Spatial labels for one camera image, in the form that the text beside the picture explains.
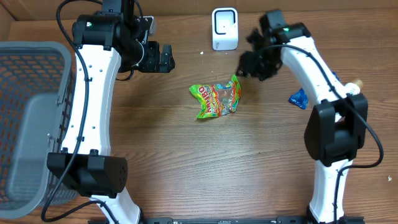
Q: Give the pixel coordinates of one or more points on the grey plastic mesh basket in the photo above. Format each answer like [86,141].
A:
[37,87]

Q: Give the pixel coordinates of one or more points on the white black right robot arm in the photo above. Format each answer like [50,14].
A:
[337,124]

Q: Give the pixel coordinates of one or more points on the blue snack wrapper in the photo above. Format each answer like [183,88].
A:
[299,99]

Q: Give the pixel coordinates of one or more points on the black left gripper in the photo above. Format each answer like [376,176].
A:
[153,63]

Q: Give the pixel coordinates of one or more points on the colourful gummy candy bag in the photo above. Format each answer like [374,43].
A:
[217,100]

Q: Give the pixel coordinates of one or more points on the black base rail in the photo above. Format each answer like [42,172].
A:
[296,219]

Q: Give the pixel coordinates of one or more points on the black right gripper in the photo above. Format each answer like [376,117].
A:
[245,66]

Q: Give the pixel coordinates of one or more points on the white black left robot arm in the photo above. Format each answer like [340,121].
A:
[111,41]

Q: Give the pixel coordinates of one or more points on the white tube gold cap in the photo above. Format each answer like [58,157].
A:
[354,87]

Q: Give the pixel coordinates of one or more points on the white barcode scanner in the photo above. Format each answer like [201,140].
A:
[225,34]

